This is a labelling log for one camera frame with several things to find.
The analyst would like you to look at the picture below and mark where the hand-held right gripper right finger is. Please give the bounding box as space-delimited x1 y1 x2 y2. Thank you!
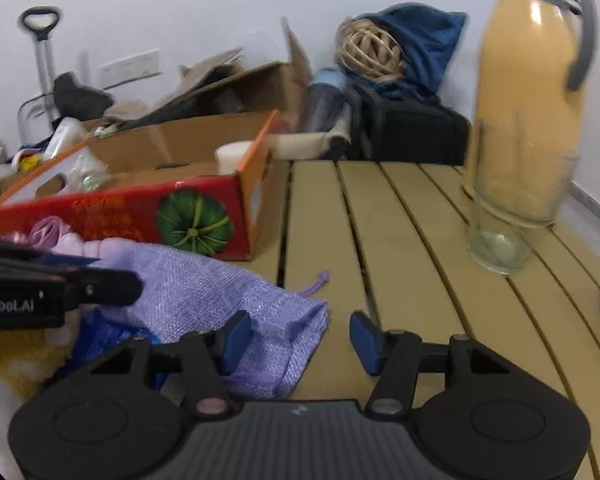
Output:
349 311 541 421

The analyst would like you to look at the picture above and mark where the tan hat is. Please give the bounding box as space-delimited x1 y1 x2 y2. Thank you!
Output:
102 101 154 122

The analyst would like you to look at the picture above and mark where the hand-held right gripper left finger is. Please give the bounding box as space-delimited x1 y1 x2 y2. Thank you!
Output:
60 310 253 421

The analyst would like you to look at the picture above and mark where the yellow fluffy plush toy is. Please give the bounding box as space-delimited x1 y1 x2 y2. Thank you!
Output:
0 329 77 397

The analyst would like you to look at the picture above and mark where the lilac plush toy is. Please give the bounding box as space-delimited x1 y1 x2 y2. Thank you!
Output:
55 236 133 262

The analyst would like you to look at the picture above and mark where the yellow thermos jug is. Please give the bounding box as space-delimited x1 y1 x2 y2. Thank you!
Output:
474 0 599 228

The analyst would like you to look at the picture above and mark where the purple satin pouch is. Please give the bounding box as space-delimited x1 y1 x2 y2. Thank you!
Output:
29 216 74 252

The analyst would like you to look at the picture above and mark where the woven rattan ball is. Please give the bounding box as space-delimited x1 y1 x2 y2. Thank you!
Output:
336 20 407 82

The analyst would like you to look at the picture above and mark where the white plastic container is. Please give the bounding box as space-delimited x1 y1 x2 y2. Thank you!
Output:
44 117 89 162

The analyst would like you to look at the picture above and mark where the cream foam roll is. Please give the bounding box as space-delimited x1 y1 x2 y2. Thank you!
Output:
214 141 254 177

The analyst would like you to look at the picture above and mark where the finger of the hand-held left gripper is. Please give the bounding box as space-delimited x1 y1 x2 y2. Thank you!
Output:
62 269 144 307
0 238 101 276

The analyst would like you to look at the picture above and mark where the red pumpkin print cardboard box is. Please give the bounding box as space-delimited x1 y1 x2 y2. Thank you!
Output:
0 110 281 262

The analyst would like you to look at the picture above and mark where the blue lid water bottle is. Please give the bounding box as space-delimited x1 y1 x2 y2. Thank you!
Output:
299 66 352 137

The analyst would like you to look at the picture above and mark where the beige canvas bag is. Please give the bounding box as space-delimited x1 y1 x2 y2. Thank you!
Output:
274 129 352 162

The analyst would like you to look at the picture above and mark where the purple burlap drawstring bag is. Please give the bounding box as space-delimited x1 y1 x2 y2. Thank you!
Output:
97 242 331 401

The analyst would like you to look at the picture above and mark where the clear drinking glass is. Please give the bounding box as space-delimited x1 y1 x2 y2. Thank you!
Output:
461 120 582 276

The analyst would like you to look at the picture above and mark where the black trolley handle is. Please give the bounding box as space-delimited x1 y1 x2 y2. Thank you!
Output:
16 6 62 147

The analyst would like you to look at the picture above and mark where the white wall socket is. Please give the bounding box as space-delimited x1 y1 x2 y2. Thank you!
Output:
99 49 161 89

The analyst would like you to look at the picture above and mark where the black bag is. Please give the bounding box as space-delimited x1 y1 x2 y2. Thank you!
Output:
349 84 472 166

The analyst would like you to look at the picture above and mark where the blue packet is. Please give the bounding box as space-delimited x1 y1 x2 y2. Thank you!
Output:
70 307 153 380

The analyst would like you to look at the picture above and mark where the brown cardboard box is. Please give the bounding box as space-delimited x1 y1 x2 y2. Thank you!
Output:
152 16 315 133

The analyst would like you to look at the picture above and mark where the dark blue cloth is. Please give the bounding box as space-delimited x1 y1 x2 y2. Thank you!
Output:
347 4 468 102

